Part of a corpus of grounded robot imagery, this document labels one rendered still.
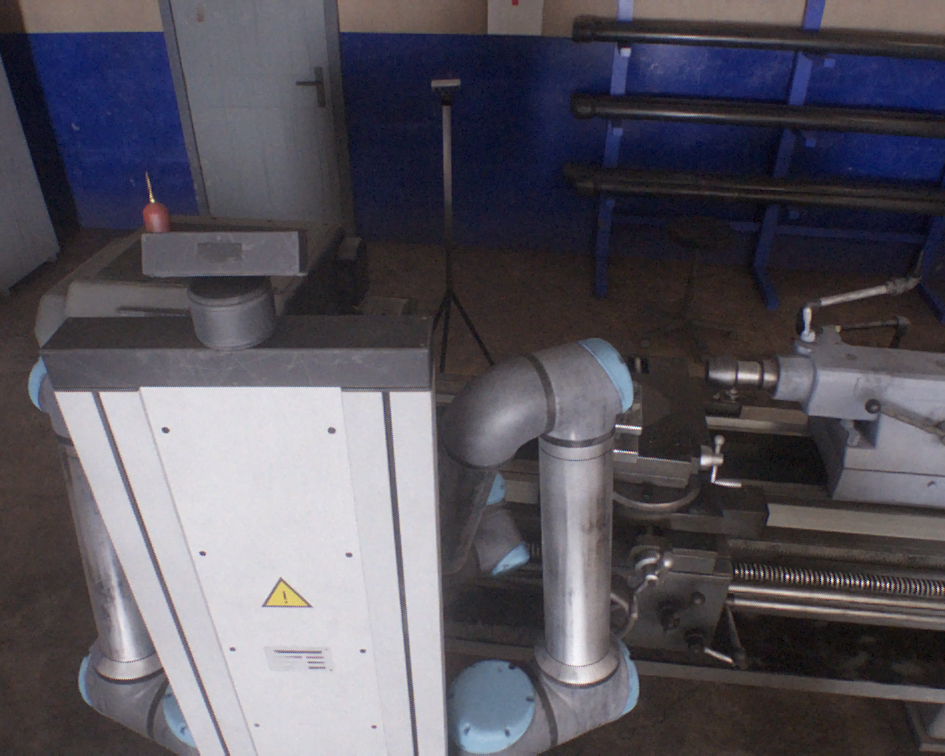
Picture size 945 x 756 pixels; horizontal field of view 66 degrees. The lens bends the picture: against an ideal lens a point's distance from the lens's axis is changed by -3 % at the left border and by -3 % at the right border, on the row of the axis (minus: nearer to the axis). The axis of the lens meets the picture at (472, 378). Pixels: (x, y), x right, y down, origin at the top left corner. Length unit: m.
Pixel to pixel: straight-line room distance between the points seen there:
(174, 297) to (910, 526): 1.81
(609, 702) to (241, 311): 1.00
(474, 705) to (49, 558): 2.22
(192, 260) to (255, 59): 4.42
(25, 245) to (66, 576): 2.78
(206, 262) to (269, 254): 0.05
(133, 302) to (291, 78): 3.30
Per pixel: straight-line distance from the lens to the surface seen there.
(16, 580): 3.23
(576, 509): 1.13
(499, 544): 1.52
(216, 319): 0.64
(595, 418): 1.05
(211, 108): 5.26
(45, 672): 2.89
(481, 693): 1.34
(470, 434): 1.01
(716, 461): 1.78
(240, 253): 0.64
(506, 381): 0.99
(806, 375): 1.93
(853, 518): 2.02
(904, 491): 2.09
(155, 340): 0.70
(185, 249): 0.66
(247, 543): 0.82
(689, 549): 1.75
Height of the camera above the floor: 2.12
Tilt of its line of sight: 34 degrees down
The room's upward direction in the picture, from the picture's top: straight up
